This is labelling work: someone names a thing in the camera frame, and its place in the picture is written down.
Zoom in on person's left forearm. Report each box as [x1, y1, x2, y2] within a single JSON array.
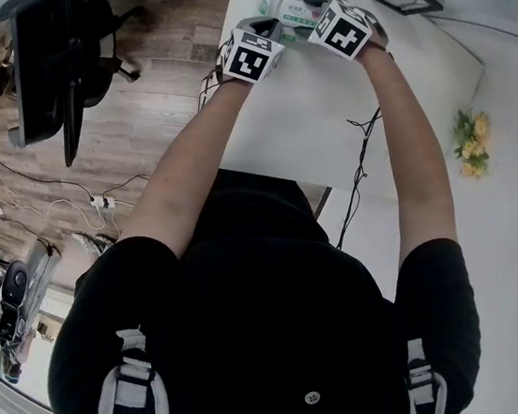
[[99, 76, 275, 270]]

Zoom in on white lidded wet wipe pack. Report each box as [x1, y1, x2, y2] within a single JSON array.
[[252, 0, 342, 51]]

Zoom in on grey white shoulder strap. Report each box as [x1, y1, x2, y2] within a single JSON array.
[[82, 325, 172, 414], [399, 336, 450, 414]]

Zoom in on white table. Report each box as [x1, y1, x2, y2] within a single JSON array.
[[196, 0, 503, 233]]

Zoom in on person's black shirt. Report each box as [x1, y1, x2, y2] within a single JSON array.
[[22, 136, 494, 414]]

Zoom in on black office chair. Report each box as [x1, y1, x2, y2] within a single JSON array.
[[0, 0, 166, 176]]

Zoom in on black floor cable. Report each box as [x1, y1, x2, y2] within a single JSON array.
[[0, 125, 154, 216]]

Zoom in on person's right forearm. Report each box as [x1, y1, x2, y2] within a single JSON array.
[[354, 38, 464, 274]]

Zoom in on white floor cable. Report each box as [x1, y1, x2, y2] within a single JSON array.
[[0, 175, 121, 250]]

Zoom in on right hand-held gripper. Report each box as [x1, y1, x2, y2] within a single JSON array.
[[301, 0, 391, 67]]

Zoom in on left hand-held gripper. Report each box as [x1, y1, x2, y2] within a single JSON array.
[[215, 14, 291, 88]]

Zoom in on yellow artificial flowers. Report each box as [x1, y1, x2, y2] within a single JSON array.
[[447, 105, 497, 182]]

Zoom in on white power strip with plugs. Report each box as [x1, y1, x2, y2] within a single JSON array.
[[88, 191, 118, 213]]

